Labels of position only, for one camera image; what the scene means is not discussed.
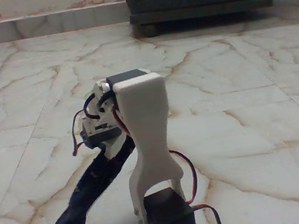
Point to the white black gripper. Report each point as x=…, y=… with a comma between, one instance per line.
x=109, y=146

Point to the navy patterned sock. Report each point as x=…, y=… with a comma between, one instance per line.
x=90, y=189

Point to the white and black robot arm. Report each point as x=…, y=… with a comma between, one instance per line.
x=145, y=118

